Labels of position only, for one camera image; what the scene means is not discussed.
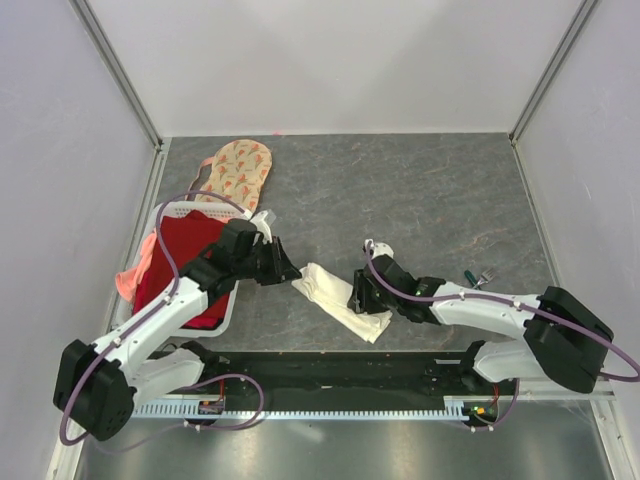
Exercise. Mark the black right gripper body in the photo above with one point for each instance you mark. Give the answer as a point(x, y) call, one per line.
point(367, 299)

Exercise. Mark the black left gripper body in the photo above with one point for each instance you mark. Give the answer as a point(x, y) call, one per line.
point(264, 263)

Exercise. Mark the white cloth napkin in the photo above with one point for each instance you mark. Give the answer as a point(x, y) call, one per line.
point(332, 294)

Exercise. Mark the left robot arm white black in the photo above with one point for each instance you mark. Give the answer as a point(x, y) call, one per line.
point(99, 384)

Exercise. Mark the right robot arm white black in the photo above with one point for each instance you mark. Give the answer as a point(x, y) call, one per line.
point(551, 335)

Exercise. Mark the red cloth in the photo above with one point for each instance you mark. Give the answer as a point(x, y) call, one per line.
point(185, 238)

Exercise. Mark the floral beige eye mask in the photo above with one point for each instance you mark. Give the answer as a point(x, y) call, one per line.
point(237, 171)

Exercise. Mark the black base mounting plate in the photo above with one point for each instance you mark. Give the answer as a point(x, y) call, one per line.
point(432, 374)

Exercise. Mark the pink cloth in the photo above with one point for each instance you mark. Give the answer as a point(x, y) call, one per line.
point(127, 282)

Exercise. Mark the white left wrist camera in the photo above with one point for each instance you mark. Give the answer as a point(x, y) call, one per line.
point(263, 222)

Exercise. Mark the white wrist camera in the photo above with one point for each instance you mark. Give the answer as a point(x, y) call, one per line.
point(376, 249)
point(263, 222)

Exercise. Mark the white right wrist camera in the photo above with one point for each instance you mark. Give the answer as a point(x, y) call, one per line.
point(376, 249)

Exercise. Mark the green handled wooden spoon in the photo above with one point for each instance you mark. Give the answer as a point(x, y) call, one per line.
point(471, 278)

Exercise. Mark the white slotted cable duct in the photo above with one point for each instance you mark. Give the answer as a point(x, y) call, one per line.
point(177, 407)

